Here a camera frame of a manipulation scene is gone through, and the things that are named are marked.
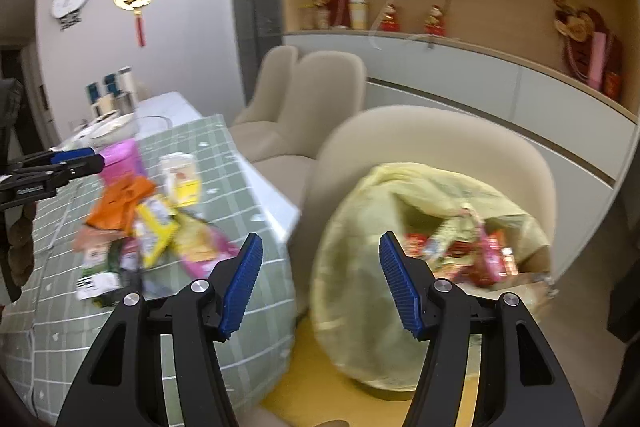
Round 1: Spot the yellow seat cushion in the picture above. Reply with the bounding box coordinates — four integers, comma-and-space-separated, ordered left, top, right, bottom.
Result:
260, 312, 483, 427

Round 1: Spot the red yellow snack packet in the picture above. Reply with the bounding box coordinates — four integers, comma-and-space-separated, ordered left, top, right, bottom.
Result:
467, 229, 521, 289

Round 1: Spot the small orange packet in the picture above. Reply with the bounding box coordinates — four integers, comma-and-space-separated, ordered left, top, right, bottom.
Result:
102, 177, 155, 208

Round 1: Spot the beige chair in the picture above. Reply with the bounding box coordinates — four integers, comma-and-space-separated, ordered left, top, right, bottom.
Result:
230, 52, 368, 208
232, 45, 301, 128
302, 105, 558, 313

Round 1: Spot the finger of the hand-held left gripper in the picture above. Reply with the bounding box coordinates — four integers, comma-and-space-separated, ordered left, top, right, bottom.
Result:
19, 148, 97, 168
30, 155, 106, 182

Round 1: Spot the dark glass cabinet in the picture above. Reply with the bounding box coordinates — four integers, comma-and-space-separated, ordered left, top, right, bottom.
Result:
229, 0, 287, 108

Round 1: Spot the flower bouquet red box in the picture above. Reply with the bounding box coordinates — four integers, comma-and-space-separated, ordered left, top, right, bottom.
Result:
312, 0, 351, 30

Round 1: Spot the translucent plastic wrapper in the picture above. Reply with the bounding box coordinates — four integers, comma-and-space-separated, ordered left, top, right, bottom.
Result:
72, 227, 108, 254

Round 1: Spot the white green packet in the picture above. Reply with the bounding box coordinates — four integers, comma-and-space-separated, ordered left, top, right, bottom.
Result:
77, 247, 121, 303

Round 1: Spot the yellow plastic bin liner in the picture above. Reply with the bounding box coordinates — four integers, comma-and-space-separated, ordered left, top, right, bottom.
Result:
310, 162, 553, 395

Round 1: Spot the pink plastic box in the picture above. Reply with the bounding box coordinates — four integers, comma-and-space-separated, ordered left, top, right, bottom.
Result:
100, 141, 147, 182

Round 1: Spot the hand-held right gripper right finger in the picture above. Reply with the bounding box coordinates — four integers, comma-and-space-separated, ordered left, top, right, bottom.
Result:
378, 231, 587, 427

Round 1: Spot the large flower bouquet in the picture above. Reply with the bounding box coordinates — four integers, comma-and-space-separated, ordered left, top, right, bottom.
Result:
552, 0, 623, 82

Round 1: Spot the black packet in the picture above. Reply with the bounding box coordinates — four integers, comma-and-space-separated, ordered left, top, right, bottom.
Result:
102, 237, 146, 308

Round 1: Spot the wooden shelf unit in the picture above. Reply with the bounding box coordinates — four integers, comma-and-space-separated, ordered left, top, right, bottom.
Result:
274, 0, 640, 122

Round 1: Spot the person's left hand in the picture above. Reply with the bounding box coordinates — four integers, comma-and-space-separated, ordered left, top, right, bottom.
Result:
4, 202, 37, 304

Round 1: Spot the yellow green snack packet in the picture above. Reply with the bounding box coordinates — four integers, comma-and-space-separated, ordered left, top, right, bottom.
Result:
132, 196, 181, 269

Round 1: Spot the small red figurine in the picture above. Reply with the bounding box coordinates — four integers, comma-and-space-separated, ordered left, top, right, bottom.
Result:
424, 5, 448, 36
378, 4, 401, 32

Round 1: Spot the purple pink snack wrapper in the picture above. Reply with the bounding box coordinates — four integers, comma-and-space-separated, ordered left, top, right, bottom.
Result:
172, 212, 241, 279

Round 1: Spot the small red box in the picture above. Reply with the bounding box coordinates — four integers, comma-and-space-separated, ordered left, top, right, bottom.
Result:
602, 72, 623, 100

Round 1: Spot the white sideboard cabinet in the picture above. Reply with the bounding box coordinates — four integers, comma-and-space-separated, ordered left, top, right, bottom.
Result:
282, 32, 638, 188

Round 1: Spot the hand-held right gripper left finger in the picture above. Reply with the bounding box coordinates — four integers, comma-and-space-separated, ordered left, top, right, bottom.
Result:
55, 233, 264, 427

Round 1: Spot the large orange packet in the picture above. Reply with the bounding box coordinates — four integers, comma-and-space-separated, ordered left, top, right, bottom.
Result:
86, 194, 138, 233

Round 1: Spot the white cable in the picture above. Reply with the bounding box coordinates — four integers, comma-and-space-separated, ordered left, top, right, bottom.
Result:
369, 0, 432, 52

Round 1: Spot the white lidded cup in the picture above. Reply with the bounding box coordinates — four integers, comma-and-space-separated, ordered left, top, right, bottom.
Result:
348, 0, 369, 30

